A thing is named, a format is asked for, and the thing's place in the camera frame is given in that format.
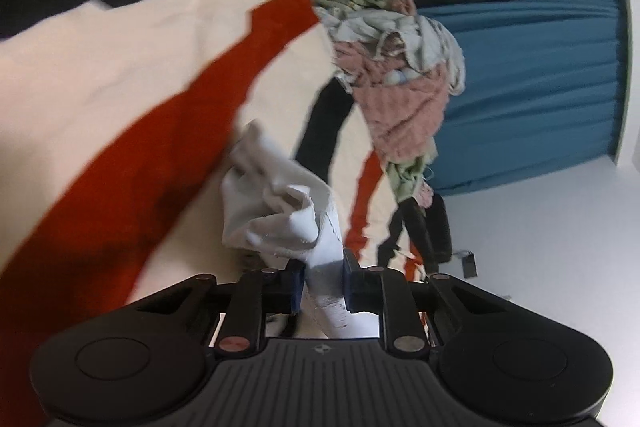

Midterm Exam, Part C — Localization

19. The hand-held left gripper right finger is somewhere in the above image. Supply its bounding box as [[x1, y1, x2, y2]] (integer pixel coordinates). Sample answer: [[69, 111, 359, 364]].
[[342, 249, 512, 358]]

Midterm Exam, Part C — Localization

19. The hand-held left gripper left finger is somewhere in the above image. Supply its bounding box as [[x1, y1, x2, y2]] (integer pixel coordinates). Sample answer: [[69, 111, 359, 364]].
[[127, 261, 307, 360]]

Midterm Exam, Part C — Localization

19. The white t-shirt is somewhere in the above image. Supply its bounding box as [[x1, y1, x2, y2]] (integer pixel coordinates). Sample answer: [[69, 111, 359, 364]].
[[220, 121, 352, 338]]

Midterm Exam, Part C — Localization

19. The pink fuzzy blanket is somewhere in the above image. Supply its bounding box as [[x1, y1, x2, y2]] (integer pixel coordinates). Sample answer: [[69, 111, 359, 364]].
[[334, 42, 451, 164]]

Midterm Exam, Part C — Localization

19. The cream garment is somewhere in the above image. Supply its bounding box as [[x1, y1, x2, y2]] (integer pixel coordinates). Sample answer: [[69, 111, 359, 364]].
[[419, 14, 467, 96]]

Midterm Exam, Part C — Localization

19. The wide blue curtain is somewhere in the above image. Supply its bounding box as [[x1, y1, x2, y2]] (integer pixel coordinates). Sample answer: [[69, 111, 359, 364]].
[[417, 0, 628, 198]]

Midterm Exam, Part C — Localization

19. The grey white garment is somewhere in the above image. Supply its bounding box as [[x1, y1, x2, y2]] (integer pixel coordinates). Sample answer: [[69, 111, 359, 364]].
[[320, 7, 426, 72]]

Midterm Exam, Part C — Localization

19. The red black cream striped blanket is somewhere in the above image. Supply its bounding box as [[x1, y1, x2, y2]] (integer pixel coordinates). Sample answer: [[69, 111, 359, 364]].
[[0, 0, 436, 323]]

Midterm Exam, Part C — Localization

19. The black wall outlet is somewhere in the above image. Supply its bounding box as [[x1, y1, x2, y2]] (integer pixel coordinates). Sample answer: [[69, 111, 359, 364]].
[[455, 249, 479, 279]]

